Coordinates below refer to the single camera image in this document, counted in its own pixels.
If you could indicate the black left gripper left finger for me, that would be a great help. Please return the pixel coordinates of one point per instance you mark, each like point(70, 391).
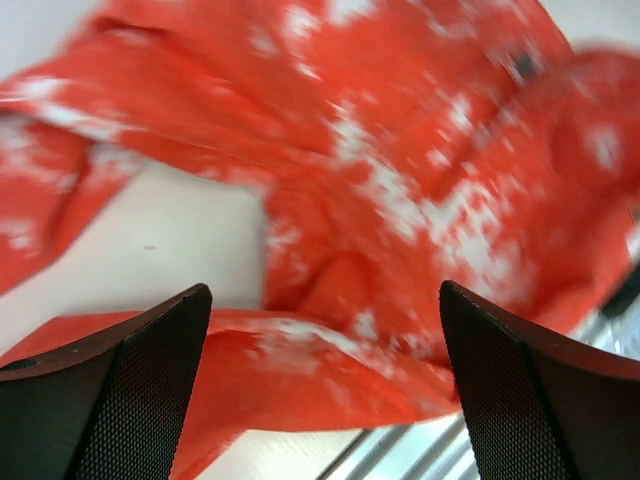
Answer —
point(111, 405)

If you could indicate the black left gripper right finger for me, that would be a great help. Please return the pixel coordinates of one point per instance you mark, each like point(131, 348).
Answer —
point(538, 404)

